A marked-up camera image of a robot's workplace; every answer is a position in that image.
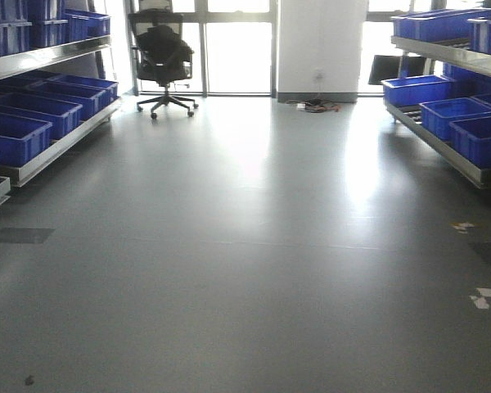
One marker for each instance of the black office chair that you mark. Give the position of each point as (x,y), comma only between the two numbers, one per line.
(161,54)

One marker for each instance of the right steel rack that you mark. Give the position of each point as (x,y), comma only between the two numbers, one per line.
(457,53)

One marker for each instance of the steel rack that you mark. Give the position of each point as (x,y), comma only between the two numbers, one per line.
(20,63)
(457,53)

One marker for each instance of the black monitor panel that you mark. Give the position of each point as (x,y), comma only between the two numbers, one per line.
(387,67)

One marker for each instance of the blue bin right lower back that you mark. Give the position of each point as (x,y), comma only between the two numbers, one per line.
(411,91)

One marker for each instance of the blue bin right lower middle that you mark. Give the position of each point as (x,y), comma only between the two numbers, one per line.
(437,115)

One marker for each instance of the blue bin left lower front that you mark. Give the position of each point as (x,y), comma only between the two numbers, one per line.
(22,139)

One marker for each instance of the blue bin right lower front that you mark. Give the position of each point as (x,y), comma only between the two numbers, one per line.
(472,140)

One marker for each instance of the left steel rack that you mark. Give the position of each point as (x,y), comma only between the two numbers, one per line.
(20,63)

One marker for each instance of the long blue bin right upper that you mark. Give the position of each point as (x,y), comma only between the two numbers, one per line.
(437,25)

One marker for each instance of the stacked blue bins left upper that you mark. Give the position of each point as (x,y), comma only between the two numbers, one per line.
(27,25)

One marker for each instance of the blue bin right upper front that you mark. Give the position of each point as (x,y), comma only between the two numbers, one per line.
(480,35)

